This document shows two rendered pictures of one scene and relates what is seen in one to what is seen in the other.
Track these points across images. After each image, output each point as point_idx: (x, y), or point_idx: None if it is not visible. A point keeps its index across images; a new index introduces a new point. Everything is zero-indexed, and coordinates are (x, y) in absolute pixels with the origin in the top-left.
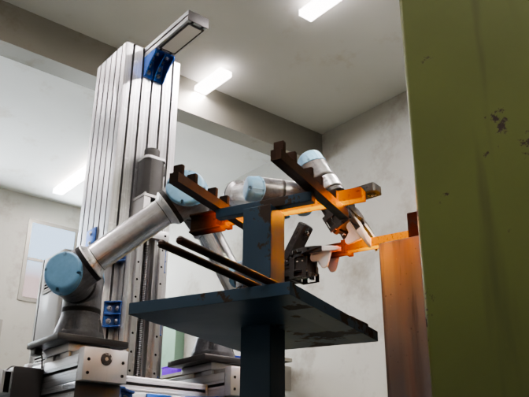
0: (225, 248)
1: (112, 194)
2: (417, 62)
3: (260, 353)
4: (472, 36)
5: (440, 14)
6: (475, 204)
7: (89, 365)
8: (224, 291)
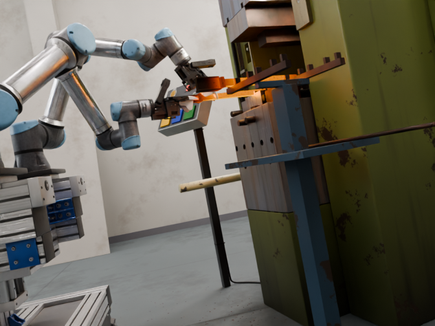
0: (88, 89)
1: None
2: (347, 15)
3: (308, 171)
4: (369, 10)
5: None
6: (379, 96)
7: (43, 193)
8: (352, 141)
